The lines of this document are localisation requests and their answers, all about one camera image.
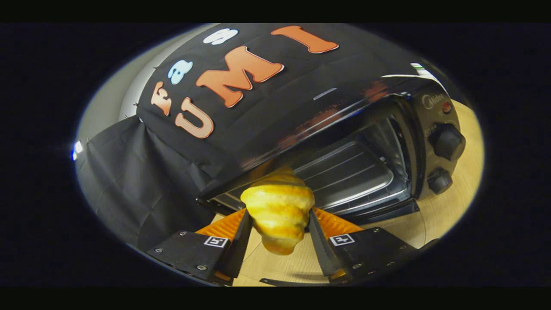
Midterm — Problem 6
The golden croissant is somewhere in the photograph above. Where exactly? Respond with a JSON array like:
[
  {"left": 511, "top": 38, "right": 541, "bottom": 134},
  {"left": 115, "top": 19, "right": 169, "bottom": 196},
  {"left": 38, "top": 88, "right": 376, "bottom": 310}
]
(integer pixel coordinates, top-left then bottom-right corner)
[{"left": 240, "top": 167, "right": 316, "bottom": 256}]

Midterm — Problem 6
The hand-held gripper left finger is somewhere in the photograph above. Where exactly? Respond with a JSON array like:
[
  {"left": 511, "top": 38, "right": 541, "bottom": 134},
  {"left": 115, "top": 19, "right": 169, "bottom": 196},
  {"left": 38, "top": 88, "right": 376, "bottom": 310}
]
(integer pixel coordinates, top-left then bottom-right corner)
[{"left": 146, "top": 208, "right": 253, "bottom": 286}]

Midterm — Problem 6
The black toaster oven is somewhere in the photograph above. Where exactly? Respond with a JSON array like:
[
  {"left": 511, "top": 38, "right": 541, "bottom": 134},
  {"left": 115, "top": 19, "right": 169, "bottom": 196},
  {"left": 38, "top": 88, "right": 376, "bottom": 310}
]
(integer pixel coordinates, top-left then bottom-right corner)
[{"left": 196, "top": 77, "right": 467, "bottom": 287}]

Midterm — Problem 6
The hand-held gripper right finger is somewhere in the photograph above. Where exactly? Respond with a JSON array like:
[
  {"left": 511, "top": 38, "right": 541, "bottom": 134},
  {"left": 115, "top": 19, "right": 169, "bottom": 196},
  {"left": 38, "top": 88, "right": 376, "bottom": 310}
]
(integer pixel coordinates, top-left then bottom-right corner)
[{"left": 308, "top": 208, "right": 421, "bottom": 285}]

